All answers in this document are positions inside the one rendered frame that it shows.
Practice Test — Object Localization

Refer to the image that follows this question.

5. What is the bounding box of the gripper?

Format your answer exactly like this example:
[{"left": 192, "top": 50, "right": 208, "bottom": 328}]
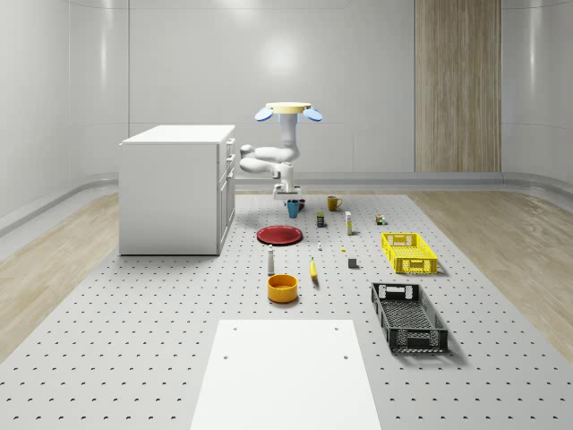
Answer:
[{"left": 272, "top": 184, "right": 305, "bottom": 207}]

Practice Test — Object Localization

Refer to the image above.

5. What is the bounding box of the red plate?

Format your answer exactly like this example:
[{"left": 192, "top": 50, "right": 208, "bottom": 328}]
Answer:
[{"left": 256, "top": 225, "right": 304, "bottom": 246}]

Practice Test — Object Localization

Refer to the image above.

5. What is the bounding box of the yellow bowl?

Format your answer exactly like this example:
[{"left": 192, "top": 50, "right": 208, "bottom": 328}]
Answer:
[{"left": 267, "top": 273, "right": 299, "bottom": 305}]

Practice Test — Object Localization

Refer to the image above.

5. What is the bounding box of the white cabinet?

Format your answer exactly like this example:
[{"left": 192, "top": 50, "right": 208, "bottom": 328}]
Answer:
[{"left": 118, "top": 124, "right": 237, "bottom": 257}]

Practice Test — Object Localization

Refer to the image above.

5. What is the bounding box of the yellow basket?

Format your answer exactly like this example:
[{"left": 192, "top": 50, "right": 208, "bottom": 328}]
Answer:
[{"left": 381, "top": 232, "right": 440, "bottom": 275}]

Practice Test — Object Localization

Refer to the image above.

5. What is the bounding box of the white board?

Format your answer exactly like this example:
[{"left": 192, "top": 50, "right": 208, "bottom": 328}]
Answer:
[{"left": 189, "top": 319, "right": 383, "bottom": 430}]

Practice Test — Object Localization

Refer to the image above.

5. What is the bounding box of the dark grey basket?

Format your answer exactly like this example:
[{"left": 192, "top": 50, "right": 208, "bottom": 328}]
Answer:
[{"left": 370, "top": 282, "right": 449, "bottom": 356}]

